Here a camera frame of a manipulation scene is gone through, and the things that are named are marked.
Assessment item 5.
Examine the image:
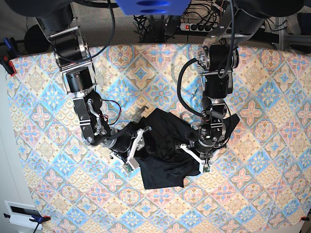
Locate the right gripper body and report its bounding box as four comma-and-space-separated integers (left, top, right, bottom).
110, 126, 152, 172

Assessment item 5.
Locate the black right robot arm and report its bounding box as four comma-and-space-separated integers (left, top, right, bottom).
6, 0, 151, 173

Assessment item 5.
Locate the patterned colourful tablecloth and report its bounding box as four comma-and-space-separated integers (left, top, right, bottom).
5, 44, 311, 233

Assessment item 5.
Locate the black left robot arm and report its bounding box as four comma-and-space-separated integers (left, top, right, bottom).
176, 0, 305, 173

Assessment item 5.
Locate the white power strip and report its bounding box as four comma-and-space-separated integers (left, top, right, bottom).
176, 22, 225, 35

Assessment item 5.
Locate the white wall outlet box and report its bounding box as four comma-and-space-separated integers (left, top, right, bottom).
4, 200, 40, 229

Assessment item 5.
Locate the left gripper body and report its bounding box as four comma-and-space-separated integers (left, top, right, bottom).
175, 140, 219, 173

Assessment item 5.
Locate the black t-shirt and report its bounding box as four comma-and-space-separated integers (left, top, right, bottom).
132, 108, 241, 190

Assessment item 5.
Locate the red table clamp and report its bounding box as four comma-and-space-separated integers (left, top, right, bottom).
0, 55, 17, 77

